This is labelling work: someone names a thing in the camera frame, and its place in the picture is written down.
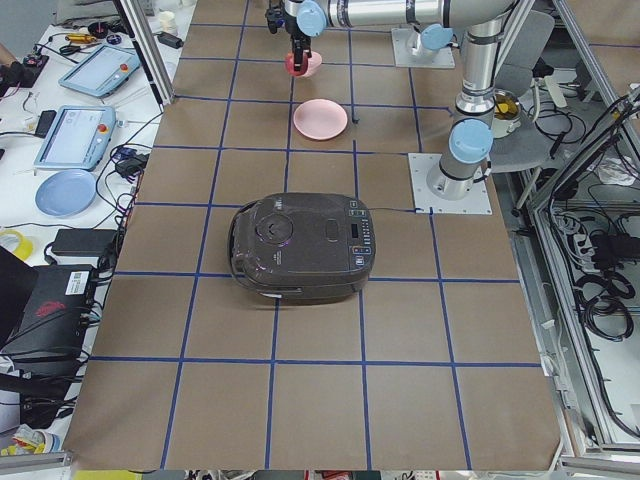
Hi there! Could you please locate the red apple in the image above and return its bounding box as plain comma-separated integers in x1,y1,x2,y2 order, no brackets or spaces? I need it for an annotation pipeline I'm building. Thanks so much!
284,52,301,77

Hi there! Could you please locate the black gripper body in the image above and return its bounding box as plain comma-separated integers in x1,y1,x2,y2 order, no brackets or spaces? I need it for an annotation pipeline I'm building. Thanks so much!
290,31,310,48

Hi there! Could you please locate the blue teach pendant lower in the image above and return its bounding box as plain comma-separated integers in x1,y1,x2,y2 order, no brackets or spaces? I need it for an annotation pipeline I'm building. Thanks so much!
33,105,116,171

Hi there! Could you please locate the dark grey rice cooker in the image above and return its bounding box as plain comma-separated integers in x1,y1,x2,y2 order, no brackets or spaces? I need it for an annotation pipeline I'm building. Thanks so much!
228,192,376,301

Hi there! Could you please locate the blue plate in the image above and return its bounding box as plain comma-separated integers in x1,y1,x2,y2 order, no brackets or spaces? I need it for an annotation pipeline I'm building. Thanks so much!
35,169,96,217

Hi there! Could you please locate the blue teach pendant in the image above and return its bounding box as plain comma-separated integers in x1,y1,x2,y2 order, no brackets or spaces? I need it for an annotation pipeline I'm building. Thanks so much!
33,105,116,171
58,45,141,98

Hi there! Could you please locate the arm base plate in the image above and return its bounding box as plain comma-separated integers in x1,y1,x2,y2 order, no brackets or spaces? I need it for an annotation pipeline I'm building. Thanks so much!
391,24,455,69
408,153,492,215

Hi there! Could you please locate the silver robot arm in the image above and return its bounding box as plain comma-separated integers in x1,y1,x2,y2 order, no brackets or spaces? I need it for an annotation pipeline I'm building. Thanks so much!
265,1,514,200
411,23,454,58

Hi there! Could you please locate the pink plate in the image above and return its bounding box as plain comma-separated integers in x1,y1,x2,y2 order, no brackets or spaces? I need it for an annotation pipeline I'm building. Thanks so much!
293,99,348,141

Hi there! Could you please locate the pink bowl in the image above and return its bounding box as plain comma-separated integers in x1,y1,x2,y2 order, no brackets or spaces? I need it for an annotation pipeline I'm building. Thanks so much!
295,51,323,78

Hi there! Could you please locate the black power adapter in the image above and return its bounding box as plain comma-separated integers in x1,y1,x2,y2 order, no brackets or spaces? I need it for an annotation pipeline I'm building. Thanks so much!
50,229,116,257

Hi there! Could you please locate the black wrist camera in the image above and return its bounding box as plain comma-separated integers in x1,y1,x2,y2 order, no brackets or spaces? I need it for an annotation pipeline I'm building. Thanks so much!
265,0,285,34

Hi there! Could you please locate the yellow tape roll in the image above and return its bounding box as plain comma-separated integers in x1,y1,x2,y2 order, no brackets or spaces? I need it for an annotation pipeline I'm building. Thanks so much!
0,229,34,261

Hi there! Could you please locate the blue teach pendant upper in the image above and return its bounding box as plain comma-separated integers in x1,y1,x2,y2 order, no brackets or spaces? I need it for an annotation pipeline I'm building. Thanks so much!
58,45,141,98

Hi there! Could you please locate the black computer box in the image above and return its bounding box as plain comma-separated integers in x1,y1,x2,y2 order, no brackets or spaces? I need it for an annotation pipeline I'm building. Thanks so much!
1,249,97,397

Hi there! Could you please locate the grey office chair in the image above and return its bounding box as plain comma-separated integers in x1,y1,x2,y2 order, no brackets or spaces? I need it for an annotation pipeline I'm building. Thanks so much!
490,10,554,173

